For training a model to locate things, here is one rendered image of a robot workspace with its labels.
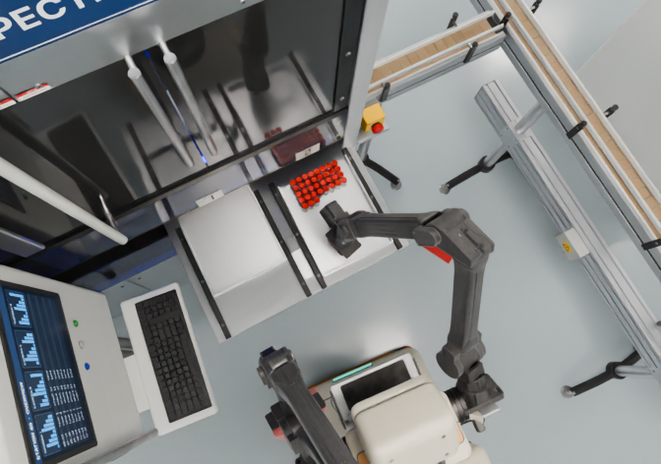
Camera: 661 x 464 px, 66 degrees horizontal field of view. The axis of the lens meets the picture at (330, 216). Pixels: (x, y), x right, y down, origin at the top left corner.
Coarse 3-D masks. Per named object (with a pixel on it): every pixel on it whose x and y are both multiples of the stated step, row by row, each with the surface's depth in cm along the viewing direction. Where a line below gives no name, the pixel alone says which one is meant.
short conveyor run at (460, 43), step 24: (456, 24) 186; (480, 24) 190; (408, 48) 182; (432, 48) 186; (456, 48) 183; (480, 48) 188; (384, 72) 183; (408, 72) 184; (432, 72) 185; (384, 96) 181
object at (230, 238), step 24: (240, 192) 174; (192, 216) 172; (216, 216) 172; (240, 216) 172; (264, 216) 169; (192, 240) 170; (216, 240) 170; (240, 240) 170; (264, 240) 171; (216, 264) 168; (240, 264) 168; (264, 264) 168; (216, 288) 166
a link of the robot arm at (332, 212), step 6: (330, 204) 148; (336, 204) 148; (324, 210) 149; (330, 210) 147; (336, 210) 147; (342, 210) 148; (324, 216) 150; (330, 216) 148; (336, 216) 147; (342, 216) 147; (330, 222) 149; (336, 222) 146; (336, 228) 142; (342, 228) 140; (342, 234) 141; (342, 240) 144
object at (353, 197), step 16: (352, 176) 178; (288, 192) 175; (336, 192) 176; (352, 192) 176; (288, 208) 170; (320, 208) 174; (352, 208) 175; (368, 208) 175; (304, 224) 172; (320, 224) 173; (304, 240) 169; (320, 240) 171; (368, 240) 172; (384, 240) 172; (320, 256) 170; (336, 256) 170; (352, 256) 170
